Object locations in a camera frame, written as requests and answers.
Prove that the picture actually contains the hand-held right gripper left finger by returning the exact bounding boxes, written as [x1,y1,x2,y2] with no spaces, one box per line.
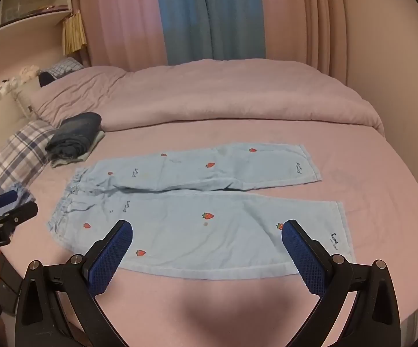
[14,220,133,347]

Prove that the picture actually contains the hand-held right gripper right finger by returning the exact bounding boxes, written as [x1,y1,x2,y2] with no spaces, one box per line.
[281,220,401,347]

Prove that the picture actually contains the light blue strawberry print pants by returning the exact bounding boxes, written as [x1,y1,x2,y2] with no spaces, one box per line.
[46,144,357,280]

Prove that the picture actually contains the folded blue cloth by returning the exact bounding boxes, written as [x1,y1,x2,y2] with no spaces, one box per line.
[8,182,36,210]

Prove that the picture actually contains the plaid pillow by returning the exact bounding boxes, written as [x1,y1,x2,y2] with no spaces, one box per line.
[0,120,56,199]

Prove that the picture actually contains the folded pale green garment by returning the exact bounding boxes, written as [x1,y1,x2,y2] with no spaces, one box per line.
[51,130,106,168]

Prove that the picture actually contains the folded dark blue garment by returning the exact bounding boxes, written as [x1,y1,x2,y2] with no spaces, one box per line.
[45,112,103,160]

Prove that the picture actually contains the white pillow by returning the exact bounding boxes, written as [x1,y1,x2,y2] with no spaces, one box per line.
[13,81,40,117]

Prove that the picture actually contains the black and white plush toy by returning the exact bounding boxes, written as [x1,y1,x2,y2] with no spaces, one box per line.
[0,79,22,104]

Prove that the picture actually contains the blue checked pillow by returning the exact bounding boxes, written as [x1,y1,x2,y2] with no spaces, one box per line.
[37,57,85,88]

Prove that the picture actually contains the yellow fringed cloth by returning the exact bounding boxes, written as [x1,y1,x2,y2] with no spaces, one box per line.
[62,10,88,56]

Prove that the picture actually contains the pink duvet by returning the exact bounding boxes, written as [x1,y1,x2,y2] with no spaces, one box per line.
[30,58,384,136]

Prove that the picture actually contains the pink curtain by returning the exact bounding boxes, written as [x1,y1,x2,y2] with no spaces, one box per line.
[70,0,168,68]
[260,0,351,84]

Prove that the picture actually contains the blue curtain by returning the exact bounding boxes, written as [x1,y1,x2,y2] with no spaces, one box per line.
[153,0,267,66]

